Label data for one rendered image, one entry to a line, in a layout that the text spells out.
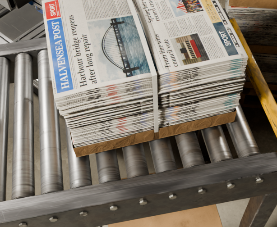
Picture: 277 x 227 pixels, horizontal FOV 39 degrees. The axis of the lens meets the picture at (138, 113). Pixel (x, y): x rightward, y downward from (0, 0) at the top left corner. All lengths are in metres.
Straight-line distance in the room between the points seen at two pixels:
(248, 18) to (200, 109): 0.79
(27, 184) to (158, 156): 0.30
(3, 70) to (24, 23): 1.10
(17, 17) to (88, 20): 1.45
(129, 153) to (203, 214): 0.85
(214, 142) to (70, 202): 0.35
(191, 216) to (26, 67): 0.94
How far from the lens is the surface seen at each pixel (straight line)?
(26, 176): 0.92
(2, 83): 1.10
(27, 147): 0.96
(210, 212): 1.69
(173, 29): 0.80
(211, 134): 0.92
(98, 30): 0.81
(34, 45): 1.17
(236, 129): 0.94
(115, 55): 0.76
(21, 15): 2.28
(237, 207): 1.72
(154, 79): 0.72
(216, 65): 0.75
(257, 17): 1.59
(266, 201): 1.04
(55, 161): 0.91
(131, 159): 0.88
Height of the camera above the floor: 1.56
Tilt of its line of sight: 54 degrees down
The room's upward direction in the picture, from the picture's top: 6 degrees counter-clockwise
